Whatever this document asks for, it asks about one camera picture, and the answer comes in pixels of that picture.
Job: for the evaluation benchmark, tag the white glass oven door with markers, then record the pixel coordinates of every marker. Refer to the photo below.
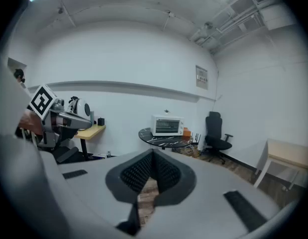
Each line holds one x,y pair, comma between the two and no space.
166,126

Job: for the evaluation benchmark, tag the white router with black antennas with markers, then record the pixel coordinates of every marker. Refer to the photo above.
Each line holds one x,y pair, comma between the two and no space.
197,139

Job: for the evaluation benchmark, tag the white domed device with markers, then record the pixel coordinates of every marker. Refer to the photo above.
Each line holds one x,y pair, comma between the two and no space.
80,107

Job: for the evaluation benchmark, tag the yellow desk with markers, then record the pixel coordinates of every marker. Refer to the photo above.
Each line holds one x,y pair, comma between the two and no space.
91,131

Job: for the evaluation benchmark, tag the black marble round table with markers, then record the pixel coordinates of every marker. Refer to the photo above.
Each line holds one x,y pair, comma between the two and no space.
166,140

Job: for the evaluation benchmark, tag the wall poster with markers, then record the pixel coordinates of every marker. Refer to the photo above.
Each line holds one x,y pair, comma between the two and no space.
201,77

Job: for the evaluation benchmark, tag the small black box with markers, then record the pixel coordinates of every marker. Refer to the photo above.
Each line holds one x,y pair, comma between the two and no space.
101,121

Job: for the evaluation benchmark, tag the white ceiling pipes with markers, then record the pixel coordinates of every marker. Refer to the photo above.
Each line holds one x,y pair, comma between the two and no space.
218,30

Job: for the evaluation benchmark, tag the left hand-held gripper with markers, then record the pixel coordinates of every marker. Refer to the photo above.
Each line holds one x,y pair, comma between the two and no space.
43,102

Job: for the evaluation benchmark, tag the white air conditioner unit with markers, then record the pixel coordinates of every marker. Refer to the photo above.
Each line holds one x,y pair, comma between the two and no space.
275,11

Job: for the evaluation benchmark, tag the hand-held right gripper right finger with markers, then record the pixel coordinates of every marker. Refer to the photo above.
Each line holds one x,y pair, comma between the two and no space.
206,208

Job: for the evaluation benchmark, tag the orange box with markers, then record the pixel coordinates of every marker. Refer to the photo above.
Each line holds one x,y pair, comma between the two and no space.
186,132

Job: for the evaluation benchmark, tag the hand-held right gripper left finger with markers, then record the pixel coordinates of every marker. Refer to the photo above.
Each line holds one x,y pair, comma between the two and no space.
94,195

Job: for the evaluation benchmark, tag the white oven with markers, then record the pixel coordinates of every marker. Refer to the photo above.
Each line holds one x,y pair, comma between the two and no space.
181,126

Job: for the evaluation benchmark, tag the grey cylinder cup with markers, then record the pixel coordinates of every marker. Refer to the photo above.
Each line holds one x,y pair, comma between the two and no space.
92,117

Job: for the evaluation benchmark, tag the light wooden table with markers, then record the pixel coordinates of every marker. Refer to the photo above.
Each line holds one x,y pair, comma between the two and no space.
288,153

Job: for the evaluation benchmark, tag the person's grey sweatshirt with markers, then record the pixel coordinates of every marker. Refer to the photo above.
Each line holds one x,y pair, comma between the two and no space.
17,183

